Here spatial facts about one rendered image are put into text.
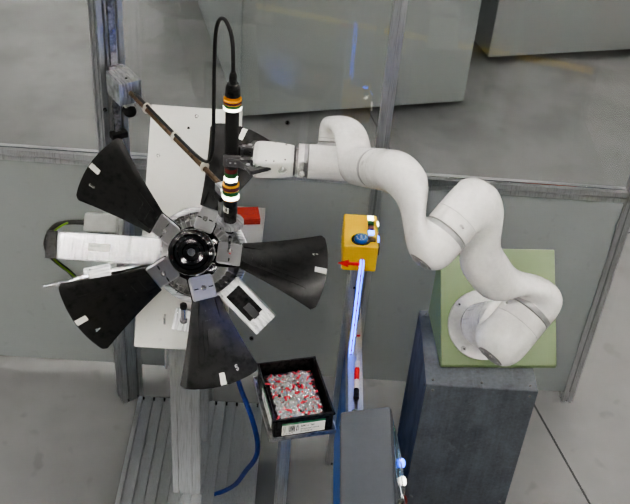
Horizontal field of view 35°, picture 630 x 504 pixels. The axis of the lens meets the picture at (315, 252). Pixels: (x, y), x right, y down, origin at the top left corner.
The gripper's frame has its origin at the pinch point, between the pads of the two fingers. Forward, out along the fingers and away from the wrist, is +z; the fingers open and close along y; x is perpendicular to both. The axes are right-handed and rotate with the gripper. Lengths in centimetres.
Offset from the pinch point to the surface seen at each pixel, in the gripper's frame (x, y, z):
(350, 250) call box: -43, 21, -33
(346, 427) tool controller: -26, -62, -30
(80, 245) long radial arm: -37, 8, 41
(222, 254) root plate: -29.9, -1.1, 1.8
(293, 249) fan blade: -30.6, 3.9, -16.7
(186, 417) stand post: -103, 8, 13
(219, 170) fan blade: -14.0, 14.2, 4.2
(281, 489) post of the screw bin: -110, -12, -18
